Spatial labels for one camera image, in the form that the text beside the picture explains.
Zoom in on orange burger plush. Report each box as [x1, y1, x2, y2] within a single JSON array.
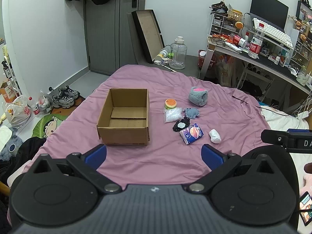
[[164, 98, 177, 109]]

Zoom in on white sock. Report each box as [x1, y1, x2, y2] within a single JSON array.
[[208, 129, 222, 144]]

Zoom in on yellow white bottle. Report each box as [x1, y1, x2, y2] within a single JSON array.
[[157, 48, 170, 60]]

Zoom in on grey pink plush toy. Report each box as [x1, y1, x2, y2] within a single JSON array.
[[188, 87, 208, 107]]

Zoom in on grey door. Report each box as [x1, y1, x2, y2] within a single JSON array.
[[83, 0, 145, 75]]

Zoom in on brown cardboard box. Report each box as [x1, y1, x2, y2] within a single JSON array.
[[97, 88, 150, 146]]

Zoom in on red label water bottle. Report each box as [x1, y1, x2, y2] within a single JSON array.
[[248, 23, 264, 59]]

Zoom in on black monitor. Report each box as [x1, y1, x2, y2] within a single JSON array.
[[250, 0, 289, 32]]

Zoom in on white desk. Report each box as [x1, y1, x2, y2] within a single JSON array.
[[199, 35, 310, 95]]

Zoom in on blue tissue pack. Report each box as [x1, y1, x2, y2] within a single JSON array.
[[179, 123, 204, 145]]

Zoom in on woven basket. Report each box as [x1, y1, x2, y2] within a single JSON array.
[[227, 9, 243, 22]]

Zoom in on black cable on bed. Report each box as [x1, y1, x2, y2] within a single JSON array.
[[231, 95, 249, 104]]

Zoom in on white keyboard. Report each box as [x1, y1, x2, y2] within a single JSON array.
[[252, 18, 293, 49]]

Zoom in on red bucket under desk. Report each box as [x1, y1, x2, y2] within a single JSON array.
[[198, 49, 217, 70]]

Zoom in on large clear plastic jar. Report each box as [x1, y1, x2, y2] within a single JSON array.
[[168, 36, 187, 70]]

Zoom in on clear bag white beads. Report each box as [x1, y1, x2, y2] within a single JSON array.
[[164, 107, 183, 123]]

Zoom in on small orange plush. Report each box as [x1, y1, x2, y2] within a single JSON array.
[[235, 21, 244, 29]]

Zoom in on grey drawer organizer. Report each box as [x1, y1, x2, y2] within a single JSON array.
[[210, 14, 240, 35]]

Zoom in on grey sneakers pair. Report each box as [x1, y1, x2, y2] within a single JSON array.
[[52, 86, 80, 109]]

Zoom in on beige tote bag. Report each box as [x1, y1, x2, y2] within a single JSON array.
[[216, 54, 236, 87]]

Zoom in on smartphone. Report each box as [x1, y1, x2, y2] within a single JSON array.
[[299, 191, 312, 226]]

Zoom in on white charger block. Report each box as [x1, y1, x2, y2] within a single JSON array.
[[153, 60, 162, 65]]

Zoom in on green cartoon floor mat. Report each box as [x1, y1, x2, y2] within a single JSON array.
[[32, 113, 67, 138]]

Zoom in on lying red can bottle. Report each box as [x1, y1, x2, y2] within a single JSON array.
[[230, 33, 247, 48]]

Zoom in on white plastic shopping bag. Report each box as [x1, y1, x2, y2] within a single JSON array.
[[3, 95, 31, 128]]

